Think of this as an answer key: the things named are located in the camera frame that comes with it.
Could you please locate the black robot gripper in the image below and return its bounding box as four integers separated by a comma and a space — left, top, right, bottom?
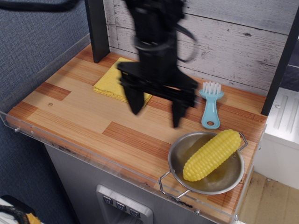
117, 39, 198, 128

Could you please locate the yellow plastic corn cob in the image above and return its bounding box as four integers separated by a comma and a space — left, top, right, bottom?
183, 129, 242, 182

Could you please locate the small stainless steel pan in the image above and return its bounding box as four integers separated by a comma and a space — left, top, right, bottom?
158, 130, 248, 200

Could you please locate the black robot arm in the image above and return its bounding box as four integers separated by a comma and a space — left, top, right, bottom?
117, 0, 198, 127

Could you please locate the folded yellow cloth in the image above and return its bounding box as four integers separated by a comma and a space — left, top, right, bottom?
93, 57, 154, 105

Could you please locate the light blue scrub brush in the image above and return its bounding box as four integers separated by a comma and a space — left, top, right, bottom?
199, 81, 224, 129

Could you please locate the clear acrylic table guard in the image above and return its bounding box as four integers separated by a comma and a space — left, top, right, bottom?
0, 34, 268, 224

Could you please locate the grey toy fridge cabinet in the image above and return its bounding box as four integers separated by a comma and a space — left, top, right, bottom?
46, 145, 212, 224

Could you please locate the silver dispenser button panel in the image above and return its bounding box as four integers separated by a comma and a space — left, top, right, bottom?
96, 184, 154, 224

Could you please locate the white toy sink unit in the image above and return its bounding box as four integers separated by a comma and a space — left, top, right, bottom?
253, 88, 299, 189

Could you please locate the yellow object bottom left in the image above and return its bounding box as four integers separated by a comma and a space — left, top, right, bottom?
25, 213, 42, 224

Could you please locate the black vertical post right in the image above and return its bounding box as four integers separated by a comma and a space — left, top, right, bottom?
261, 9, 299, 116

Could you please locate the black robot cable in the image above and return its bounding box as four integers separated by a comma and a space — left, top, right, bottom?
0, 0, 82, 13

